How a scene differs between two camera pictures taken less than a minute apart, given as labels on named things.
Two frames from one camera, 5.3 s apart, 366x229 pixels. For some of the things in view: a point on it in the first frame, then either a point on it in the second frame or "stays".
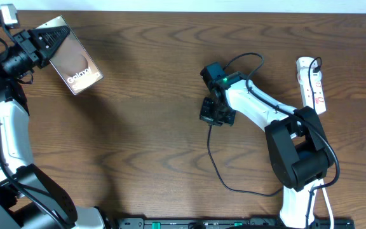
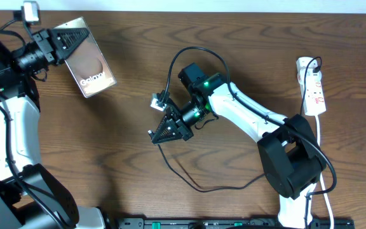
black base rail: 232,222 stays
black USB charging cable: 316,69 -> 229,187
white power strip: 303,63 stays
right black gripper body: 215,115 -> 190,114
